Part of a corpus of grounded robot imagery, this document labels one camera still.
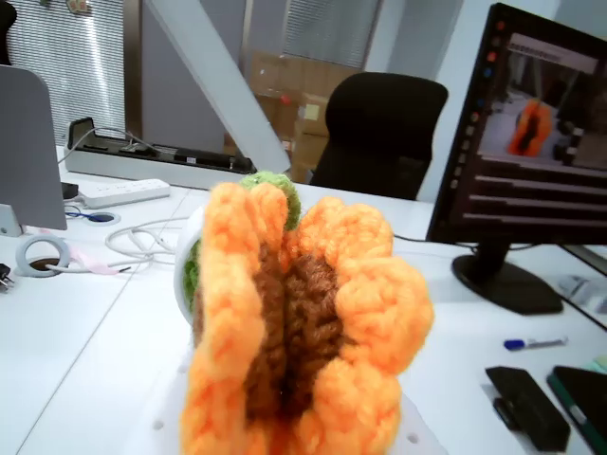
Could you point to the dark teal phone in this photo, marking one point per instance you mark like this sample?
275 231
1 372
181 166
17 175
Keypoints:
583 407

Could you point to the black mesh office chair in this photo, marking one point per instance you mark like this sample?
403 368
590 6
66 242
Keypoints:
379 132

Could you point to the crochet sunflower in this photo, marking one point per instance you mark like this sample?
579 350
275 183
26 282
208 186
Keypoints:
303 332

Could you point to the window blinds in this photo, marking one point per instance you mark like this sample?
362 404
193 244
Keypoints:
71 66

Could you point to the black computer monitor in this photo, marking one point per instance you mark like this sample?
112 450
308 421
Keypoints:
531 118

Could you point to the grey computer monitor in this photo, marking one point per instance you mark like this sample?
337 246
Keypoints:
28 151

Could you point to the black rectangular case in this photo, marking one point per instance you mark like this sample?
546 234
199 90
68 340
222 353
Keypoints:
526 405

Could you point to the white power strip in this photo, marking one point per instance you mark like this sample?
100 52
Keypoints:
123 192

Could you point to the pink ribbon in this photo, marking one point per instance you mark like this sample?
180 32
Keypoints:
97 263

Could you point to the stacked cardboard boxes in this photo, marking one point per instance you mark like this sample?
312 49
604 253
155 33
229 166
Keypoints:
289 109

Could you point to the blue marker pen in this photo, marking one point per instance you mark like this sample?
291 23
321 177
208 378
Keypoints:
533 343

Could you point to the white round device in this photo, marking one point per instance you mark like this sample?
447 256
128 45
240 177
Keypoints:
23 253

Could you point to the white diagonal beam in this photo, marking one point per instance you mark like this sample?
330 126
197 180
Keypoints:
223 80

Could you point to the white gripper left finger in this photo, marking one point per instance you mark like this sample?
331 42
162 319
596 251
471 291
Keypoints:
166 426

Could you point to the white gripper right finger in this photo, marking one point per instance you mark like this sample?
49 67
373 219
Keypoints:
417 438

